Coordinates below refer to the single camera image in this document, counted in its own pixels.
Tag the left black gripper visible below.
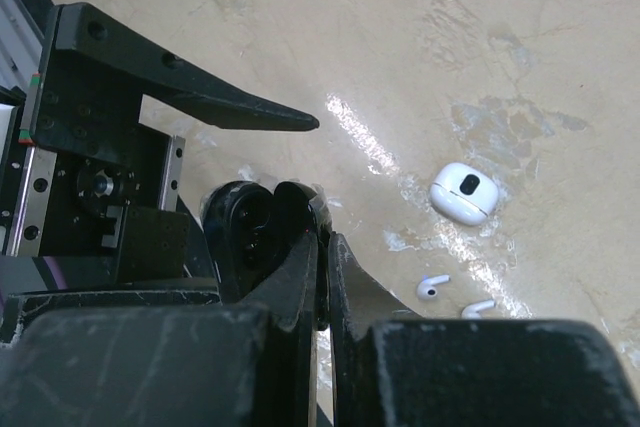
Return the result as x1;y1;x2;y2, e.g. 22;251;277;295
1;2;319;300

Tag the white earbud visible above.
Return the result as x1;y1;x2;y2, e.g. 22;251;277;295
461;299;495;320
416;274;451;301

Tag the white earbud left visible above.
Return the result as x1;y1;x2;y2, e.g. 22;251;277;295
416;274;451;301

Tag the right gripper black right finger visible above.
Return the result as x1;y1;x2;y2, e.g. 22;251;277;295
327;233;639;426

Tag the white earbud charging case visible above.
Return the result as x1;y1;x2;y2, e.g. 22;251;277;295
429;162;499;226

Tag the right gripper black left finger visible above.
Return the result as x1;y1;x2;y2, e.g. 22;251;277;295
1;232;318;426

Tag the black earbud charging case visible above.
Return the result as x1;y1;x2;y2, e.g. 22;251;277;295
201;181;332;303

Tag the white earbud right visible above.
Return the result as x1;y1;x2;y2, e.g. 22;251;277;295
461;299;495;320

